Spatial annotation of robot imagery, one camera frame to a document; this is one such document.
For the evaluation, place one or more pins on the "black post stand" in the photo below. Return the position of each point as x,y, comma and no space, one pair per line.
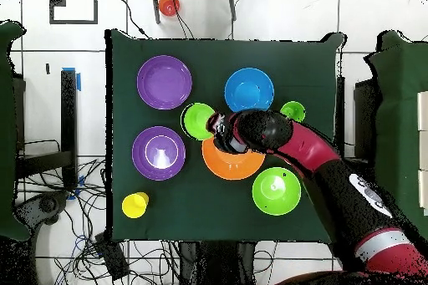
69,114

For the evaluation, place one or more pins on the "green cup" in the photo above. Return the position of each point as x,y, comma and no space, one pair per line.
293,107

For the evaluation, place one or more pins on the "yellow cup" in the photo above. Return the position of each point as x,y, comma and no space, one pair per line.
133,206

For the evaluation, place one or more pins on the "purple bowl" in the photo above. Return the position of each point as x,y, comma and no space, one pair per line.
164,67
139,153

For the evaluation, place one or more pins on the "large orange bowl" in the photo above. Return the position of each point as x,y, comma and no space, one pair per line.
230,166

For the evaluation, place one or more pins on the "white boxes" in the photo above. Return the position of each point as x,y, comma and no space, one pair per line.
423,151

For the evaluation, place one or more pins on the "dark green tablecloth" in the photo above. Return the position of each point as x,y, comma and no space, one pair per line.
214,54

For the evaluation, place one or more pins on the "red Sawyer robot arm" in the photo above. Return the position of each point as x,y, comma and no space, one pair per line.
311,148

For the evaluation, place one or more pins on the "grey camera stand legs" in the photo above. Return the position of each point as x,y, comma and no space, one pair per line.
155,4

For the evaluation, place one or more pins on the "black box on floor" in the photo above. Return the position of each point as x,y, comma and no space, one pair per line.
113,258

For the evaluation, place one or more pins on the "grey black machine base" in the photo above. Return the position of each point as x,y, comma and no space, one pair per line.
43,204

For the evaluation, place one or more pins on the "neighbouring green table cloth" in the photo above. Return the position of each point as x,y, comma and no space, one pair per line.
398,97
6,131

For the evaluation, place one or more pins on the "black square frame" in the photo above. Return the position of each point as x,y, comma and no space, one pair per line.
95,4

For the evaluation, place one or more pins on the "blue bowl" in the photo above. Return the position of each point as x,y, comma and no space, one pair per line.
249,79

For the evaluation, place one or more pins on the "large green bowl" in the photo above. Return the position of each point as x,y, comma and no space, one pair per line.
287,198

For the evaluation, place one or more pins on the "small orange bowl on floor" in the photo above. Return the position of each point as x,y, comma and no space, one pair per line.
169,5

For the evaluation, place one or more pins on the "small green bowl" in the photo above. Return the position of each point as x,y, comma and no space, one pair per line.
195,121

